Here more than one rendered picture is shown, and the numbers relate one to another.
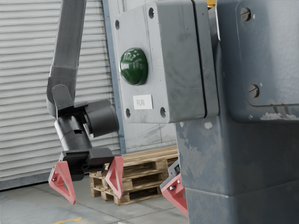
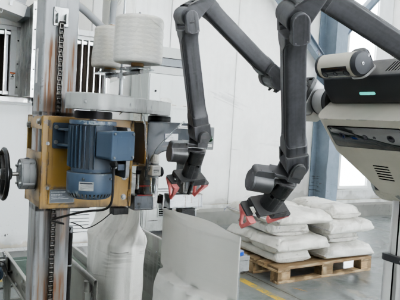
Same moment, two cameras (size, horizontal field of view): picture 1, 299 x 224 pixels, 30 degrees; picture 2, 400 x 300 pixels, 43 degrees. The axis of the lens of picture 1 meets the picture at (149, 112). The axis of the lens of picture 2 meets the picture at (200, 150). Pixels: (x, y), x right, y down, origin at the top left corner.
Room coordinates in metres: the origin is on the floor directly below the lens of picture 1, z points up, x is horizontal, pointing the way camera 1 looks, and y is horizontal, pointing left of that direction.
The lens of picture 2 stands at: (2.50, -0.11, 1.34)
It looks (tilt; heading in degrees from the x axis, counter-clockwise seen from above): 3 degrees down; 178
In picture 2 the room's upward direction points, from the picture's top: 3 degrees clockwise
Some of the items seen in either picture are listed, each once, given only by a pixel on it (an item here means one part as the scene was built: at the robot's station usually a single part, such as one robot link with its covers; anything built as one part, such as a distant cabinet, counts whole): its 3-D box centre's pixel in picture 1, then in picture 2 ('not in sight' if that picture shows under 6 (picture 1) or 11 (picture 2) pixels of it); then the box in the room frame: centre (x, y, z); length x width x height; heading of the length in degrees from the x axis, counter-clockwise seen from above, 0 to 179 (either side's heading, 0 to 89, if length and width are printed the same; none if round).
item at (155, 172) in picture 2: not in sight; (155, 175); (0.63, -0.20, 1.14); 0.05 x 0.04 x 0.16; 118
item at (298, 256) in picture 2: not in sight; (271, 247); (-2.28, 0.80, 0.20); 0.66 x 0.44 x 0.12; 28
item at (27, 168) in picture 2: not in sight; (25, 173); (0.71, -0.64, 1.14); 0.11 x 0.06 x 0.11; 28
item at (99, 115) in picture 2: not in sight; (93, 115); (0.83, -0.39, 1.35); 0.12 x 0.12 x 0.04
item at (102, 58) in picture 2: not in sight; (111, 47); (0.53, -0.39, 1.61); 0.15 x 0.14 x 0.17; 28
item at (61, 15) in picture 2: not in sight; (62, 16); (0.72, -0.53, 1.68); 0.05 x 0.03 x 0.06; 118
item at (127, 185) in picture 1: (150, 172); not in sight; (6.54, 0.08, 0.22); 1.21 x 0.84 x 0.14; 118
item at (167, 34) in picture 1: (163, 63); (204, 137); (0.45, -0.02, 1.29); 0.08 x 0.05 x 0.09; 28
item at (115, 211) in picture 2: not in sight; (118, 210); (0.62, -0.32, 1.01); 0.06 x 0.04 x 0.02; 118
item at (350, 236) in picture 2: not in sight; (321, 230); (-2.65, 1.37, 0.32); 0.66 x 0.43 x 0.14; 28
